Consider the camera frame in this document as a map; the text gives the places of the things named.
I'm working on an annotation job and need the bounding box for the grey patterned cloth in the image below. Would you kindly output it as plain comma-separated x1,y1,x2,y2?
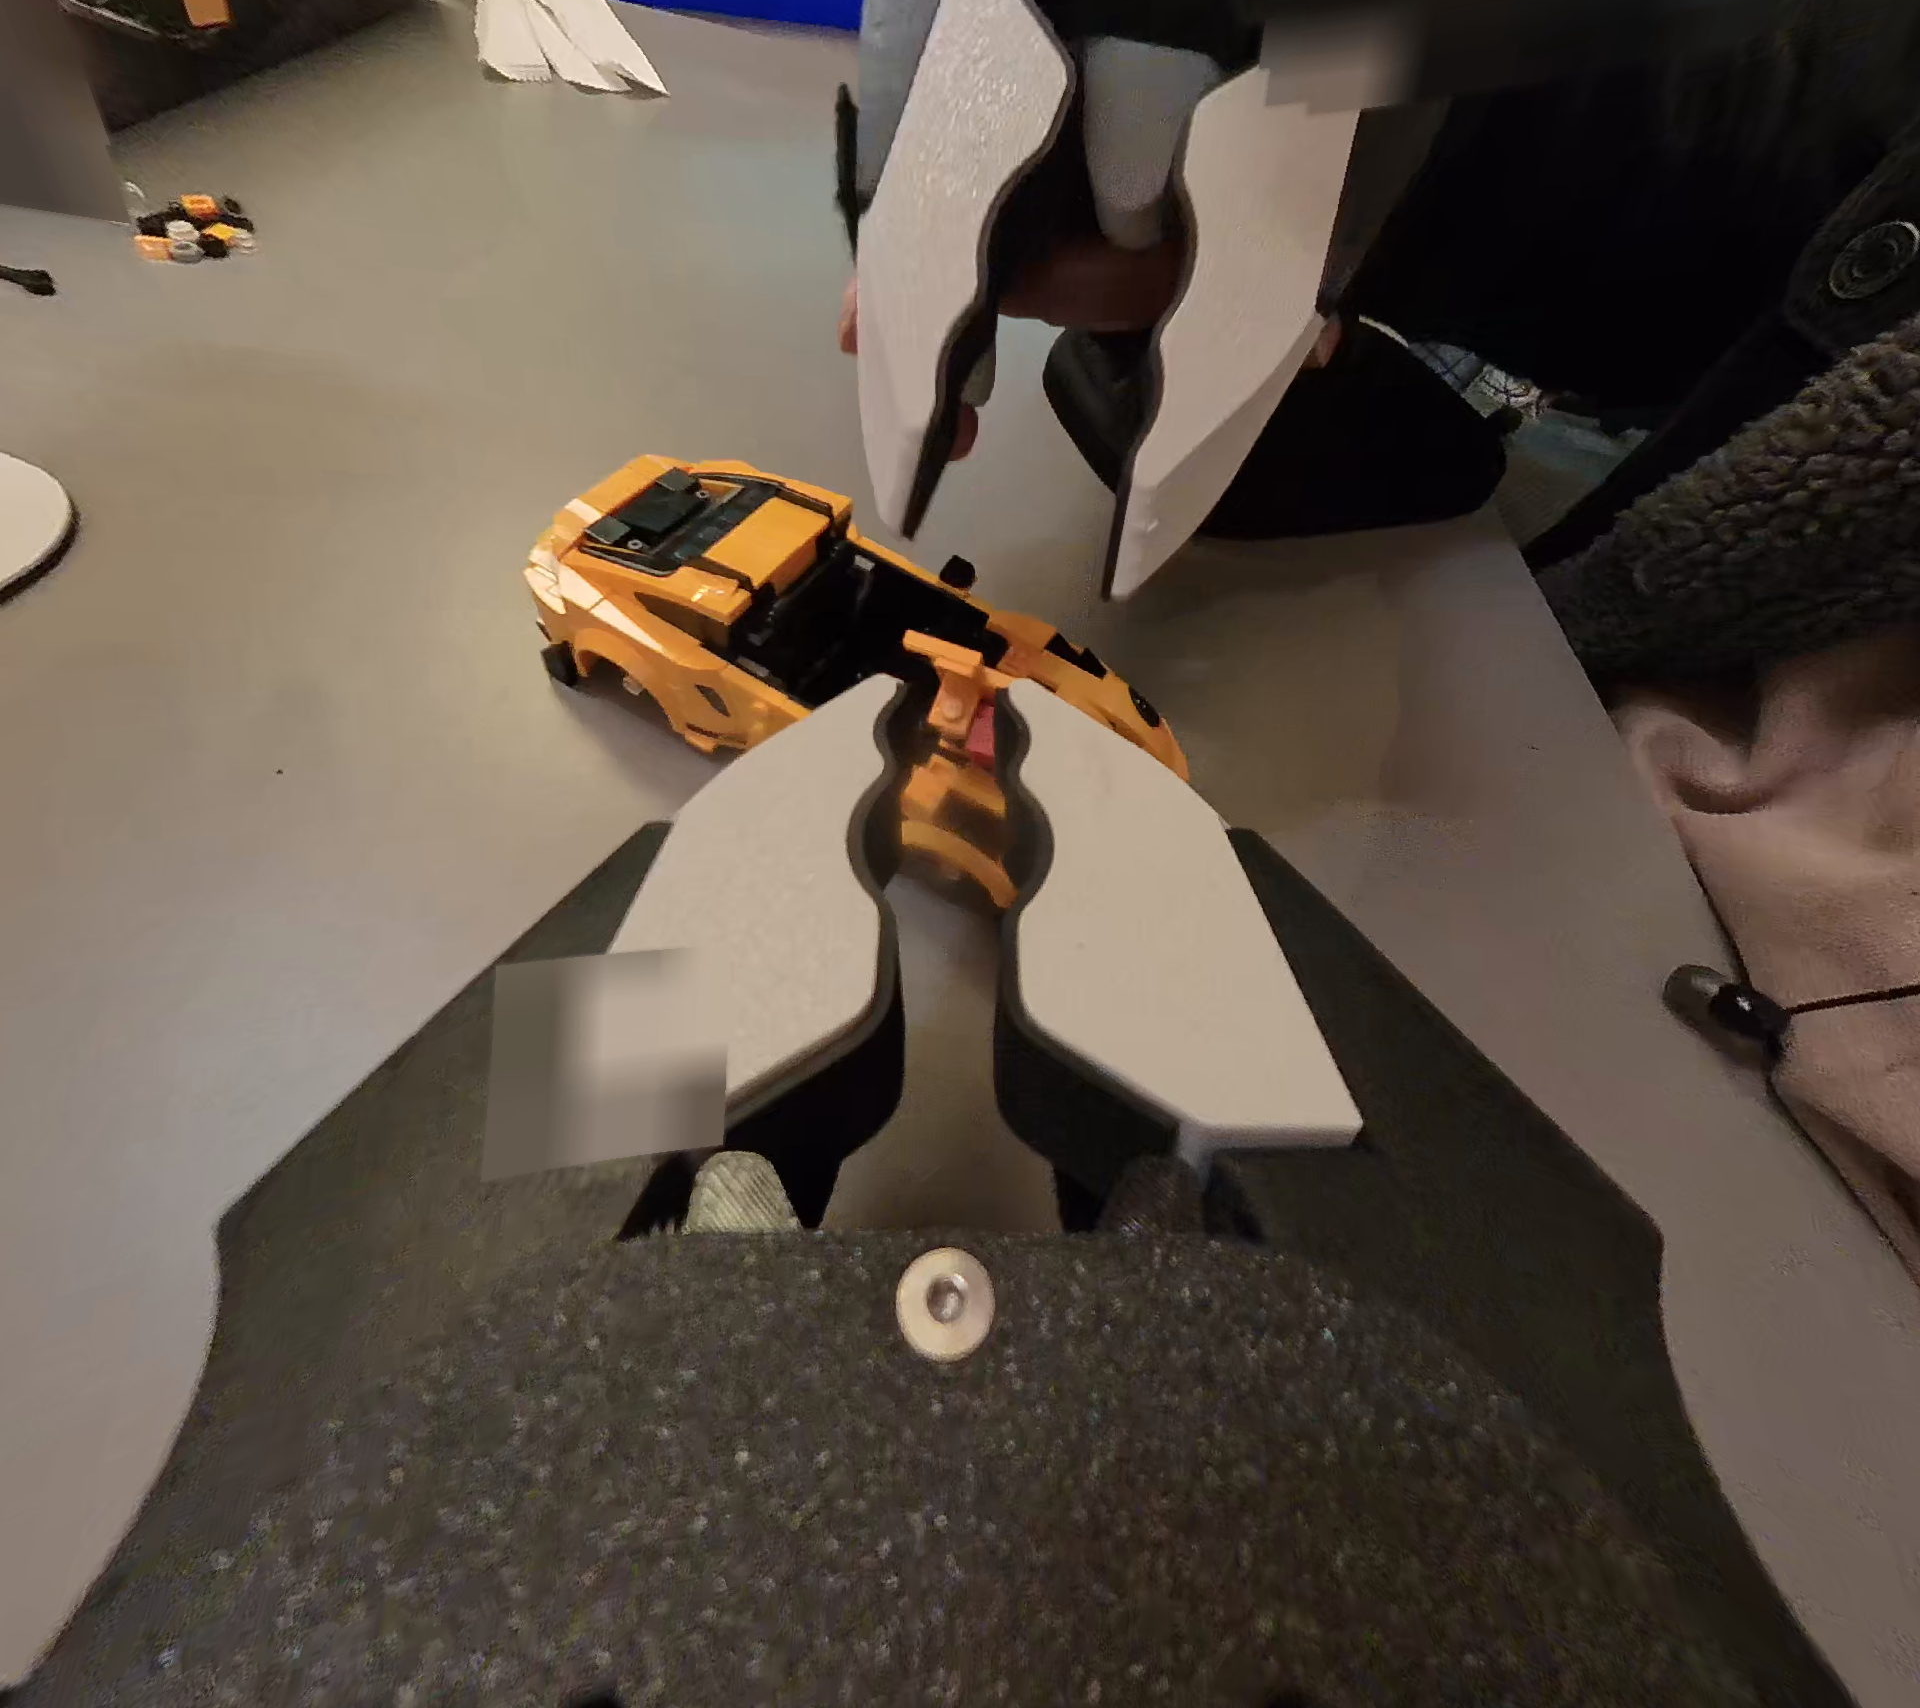
1411,335,1653,441

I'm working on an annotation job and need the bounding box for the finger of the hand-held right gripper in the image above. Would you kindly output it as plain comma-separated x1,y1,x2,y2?
1100,61,1362,603
854,0,1080,543

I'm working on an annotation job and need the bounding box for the thin black earphone cable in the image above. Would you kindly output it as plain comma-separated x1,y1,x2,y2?
1660,961,1920,1102

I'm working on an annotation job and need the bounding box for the person's right hand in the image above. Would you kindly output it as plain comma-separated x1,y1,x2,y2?
998,234,1192,334

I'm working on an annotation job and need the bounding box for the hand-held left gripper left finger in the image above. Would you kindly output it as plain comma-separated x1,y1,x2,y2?
612,678,911,1121

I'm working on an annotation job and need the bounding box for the clear bag of lego pieces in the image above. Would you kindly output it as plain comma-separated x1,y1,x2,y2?
124,181,261,271

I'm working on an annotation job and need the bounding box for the person's right forearm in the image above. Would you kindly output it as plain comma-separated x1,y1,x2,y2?
1042,0,1920,543

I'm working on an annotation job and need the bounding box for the yellow lego car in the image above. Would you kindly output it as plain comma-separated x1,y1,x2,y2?
523,454,1195,911

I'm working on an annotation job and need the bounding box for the beige sweatshirt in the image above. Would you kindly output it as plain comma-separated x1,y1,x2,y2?
1618,634,1920,1283

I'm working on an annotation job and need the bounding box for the orange plate with red brick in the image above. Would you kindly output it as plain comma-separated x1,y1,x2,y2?
903,629,1010,771

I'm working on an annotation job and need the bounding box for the white rounded board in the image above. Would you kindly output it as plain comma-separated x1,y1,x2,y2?
0,450,80,603

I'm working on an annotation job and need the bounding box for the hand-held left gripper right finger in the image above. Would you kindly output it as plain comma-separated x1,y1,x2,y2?
995,683,1364,1167

